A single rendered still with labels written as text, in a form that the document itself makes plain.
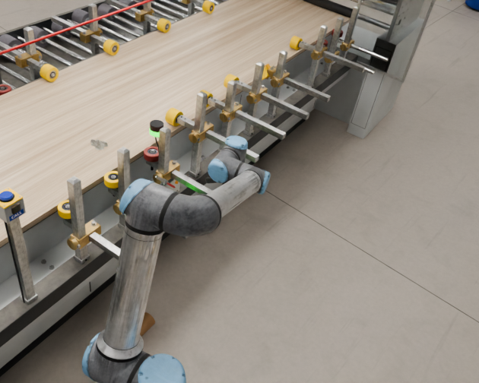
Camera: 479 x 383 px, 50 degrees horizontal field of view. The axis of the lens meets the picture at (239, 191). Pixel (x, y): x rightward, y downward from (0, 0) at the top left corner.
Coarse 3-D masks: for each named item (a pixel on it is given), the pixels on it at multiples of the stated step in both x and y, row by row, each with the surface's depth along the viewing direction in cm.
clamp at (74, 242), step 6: (90, 222) 206; (90, 228) 204; (96, 228) 204; (72, 234) 200; (90, 234) 203; (72, 240) 198; (78, 240) 198; (84, 240) 201; (72, 246) 199; (78, 246) 199
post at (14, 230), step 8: (8, 224) 164; (16, 224) 166; (8, 232) 167; (16, 232) 167; (8, 240) 169; (16, 240) 169; (16, 248) 171; (24, 248) 175; (16, 256) 174; (24, 256) 176; (16, 264) 177; (24, 264) 178; (16, 272) 182; (24, 272) 180; (24, 280) 183; (32, 280) 186; (24, 288) 185; (32, 288) 188; (24, 296) 190; (32, 296) 191
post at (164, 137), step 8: (168, 128) 217; (160, 136) 219; (168, 136) 219; (160, 144) 222; (168, 144) 222; (160, 152) 224; (168, 152) 225; (160, 160) 227; (168, 160) 228; (160, 168) 230; (168, 168) 232; (160, 184) 236
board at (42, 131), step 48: (240, 0) 391; (144, 48) 312; (192, 48) 321; (240, 48) 330; (288, 48) 339; (0, 96) 255; (48, 96) 260; (96, 96) 266; (144, 96) 272; (192, 96) 278; (0, 144) 227; (48, 144) 231; (144, 144) 240; (48, 192) 208; (0, 240) 186
